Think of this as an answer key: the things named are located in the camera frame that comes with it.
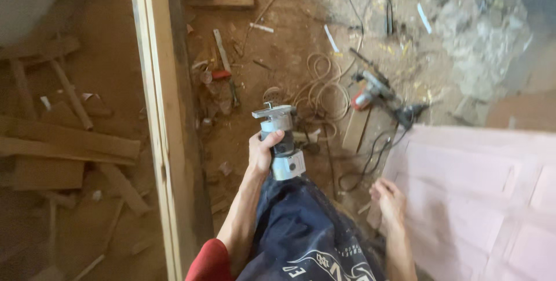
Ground person's right hand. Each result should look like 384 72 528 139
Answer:
370 179 407 232

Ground person's left hand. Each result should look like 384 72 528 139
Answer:
247 129 286 180

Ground grey black trim router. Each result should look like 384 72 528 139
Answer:
251 102 307 182

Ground short wooden board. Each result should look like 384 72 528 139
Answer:
342 107 371 152

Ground dark blue printed shorts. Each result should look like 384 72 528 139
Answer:
237 173 387 281

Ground red grey power tool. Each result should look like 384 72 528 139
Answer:
350 47 430 131

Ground pink panelled door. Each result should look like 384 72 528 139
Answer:
367 124 556 281

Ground round sanding disc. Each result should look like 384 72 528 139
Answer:
262 86 284 104

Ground white plastic strip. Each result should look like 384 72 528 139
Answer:
323 24 340 54
416 3 433 35

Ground black hand tool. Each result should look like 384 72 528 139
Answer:
384 0 395 37

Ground red sleeve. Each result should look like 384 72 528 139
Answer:
185 238 235 281

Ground grey rubble heap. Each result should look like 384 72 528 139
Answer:
423 0 534 101

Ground metal ruler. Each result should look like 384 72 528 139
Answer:
212 29 233 73

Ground heap of wood offcuts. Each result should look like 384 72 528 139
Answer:
0 34 153 281

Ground white sack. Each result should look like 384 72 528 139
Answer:
0 0 58 48

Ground black power cable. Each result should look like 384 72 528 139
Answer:
338 122 400 193

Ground coiled beige hose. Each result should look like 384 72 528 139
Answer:
292 52 352 140

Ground thin black cable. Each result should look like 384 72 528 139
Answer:
346 0 366 41

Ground red handled tool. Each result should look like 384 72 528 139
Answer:
211 69 240 108

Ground long wooden frame beam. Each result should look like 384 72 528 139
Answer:
127 0 205 281

